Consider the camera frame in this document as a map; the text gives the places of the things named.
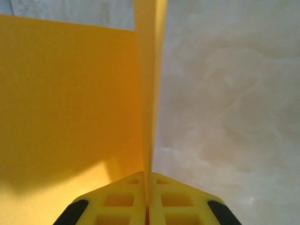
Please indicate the orange square paper sheet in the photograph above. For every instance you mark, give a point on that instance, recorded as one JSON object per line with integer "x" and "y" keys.
{"x": 70, "y": 93}

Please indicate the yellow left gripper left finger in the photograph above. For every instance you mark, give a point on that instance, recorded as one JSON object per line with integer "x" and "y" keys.
{"x": 117, "y": 199}

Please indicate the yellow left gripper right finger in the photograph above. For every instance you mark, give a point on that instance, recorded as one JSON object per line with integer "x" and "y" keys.
{"x": 182, "y": 201}

